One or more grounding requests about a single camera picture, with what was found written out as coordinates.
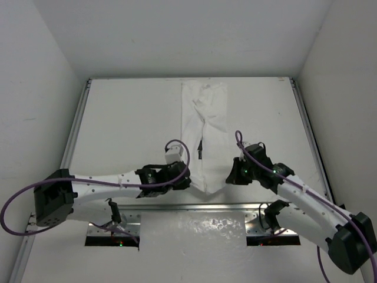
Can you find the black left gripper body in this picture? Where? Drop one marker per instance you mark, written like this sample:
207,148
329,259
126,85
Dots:
181,177

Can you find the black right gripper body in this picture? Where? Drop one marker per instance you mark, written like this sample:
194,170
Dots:
250,172

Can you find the white printed t-shirt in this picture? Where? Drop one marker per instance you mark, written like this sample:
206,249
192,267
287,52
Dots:
204,131

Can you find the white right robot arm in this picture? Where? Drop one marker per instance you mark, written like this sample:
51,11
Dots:
349,239

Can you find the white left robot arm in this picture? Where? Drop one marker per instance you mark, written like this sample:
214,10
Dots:
65,196

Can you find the white front cover panel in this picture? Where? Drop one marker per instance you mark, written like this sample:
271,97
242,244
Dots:
177,247

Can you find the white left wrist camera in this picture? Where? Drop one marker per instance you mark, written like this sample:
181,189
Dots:
173,153

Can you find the aluminium table edge rail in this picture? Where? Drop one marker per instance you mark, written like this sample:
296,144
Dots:
210,207

